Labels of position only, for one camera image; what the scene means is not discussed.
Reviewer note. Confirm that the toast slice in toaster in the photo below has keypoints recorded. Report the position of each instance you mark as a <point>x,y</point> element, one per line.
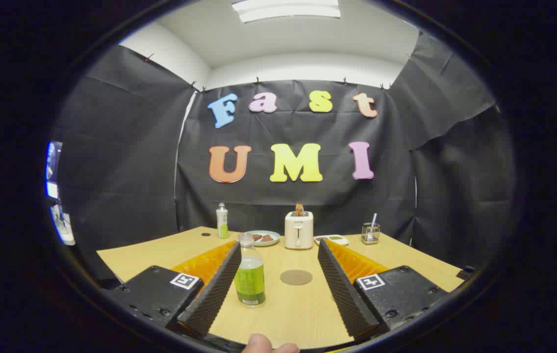
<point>299,210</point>

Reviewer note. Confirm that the white straw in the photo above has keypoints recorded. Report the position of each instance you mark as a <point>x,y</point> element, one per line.
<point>374,219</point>

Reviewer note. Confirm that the pale green plate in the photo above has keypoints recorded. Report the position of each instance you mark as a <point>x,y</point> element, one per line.
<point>272,243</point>

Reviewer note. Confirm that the wooden table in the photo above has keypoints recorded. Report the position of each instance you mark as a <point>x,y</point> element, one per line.
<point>288,314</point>

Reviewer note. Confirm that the small black object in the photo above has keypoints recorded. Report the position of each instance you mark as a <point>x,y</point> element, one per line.
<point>466,273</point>

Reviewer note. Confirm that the white toaster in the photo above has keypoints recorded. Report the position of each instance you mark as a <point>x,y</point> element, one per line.
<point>298,230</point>

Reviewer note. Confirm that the white divided snack tray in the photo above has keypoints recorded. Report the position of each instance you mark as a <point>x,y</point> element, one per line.
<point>332,240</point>

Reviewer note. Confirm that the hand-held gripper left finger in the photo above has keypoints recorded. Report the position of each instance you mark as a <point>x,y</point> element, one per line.
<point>215,294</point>

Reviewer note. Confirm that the green label juice bottle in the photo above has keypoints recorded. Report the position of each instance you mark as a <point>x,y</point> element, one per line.
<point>250,284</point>

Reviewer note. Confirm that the round brown coaster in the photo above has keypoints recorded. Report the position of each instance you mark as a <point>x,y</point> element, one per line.
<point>296,277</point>

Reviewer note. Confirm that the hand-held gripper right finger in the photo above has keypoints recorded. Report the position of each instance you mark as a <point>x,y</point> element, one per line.
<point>344,294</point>

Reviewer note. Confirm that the small white green bottle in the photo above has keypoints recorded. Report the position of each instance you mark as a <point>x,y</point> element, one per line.
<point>222,220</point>

